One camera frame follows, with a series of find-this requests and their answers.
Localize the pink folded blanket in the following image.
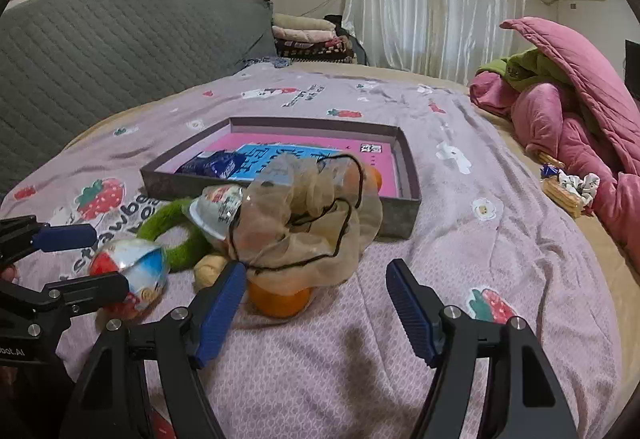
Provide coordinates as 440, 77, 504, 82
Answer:
274, 29, 338, 42

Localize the orange mandarin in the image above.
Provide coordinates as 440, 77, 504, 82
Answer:
248, 281, 313, 319
345, 166, 384, 196

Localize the black bag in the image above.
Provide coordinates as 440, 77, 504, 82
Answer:
324, 15, 352, 38

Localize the green fluffy ring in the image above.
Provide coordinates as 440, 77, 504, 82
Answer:
136, 198, 213, 272

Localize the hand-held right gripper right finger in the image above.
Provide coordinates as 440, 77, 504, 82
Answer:
386, 259, 571, 439

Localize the pink and blue book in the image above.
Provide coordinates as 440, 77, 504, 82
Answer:
175, 135, 401, 197

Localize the pink box lid tray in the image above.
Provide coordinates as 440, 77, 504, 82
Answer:
140, 117, 423, 240

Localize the green blanket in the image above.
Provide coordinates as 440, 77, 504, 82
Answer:
475, 46, 571, 92

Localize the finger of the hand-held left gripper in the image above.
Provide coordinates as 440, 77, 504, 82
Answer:
0, 271, 130, 337
0, 216, 99, 266

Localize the pink quilt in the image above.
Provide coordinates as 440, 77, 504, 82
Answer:
469, 17, 640, 275

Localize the beige folded towel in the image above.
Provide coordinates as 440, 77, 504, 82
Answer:
272, 13, 335, 32

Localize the clear jelly snack packet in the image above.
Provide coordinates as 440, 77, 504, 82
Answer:
182, 185, 246, 240

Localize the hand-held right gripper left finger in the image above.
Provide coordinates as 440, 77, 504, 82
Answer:
60, 261, 248, 439

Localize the black television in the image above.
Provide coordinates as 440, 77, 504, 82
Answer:
625, 39, 640, 100

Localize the red and white snack packet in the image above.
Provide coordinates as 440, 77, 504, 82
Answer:
89, 239, 170, 320

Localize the white printed scrunchie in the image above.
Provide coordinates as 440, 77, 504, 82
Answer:
559, 171, 601, 210

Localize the dark patterned folded blanket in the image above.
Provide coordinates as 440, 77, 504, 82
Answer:
277, 38, 358, 64

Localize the grey quilted headboard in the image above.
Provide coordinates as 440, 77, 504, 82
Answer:
0, 0, 278, 194

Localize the small beige round snack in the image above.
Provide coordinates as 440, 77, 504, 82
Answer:
194, 254, 228, 290

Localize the purple strawberry printed blanket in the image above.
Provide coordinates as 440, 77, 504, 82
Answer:
0, 64, 621, 439

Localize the beige mesh drawstring pouch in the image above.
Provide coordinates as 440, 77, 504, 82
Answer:
227, 154, 383, 295

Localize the dark blue snack packet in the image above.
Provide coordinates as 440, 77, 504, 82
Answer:
182, 151, 246, 180

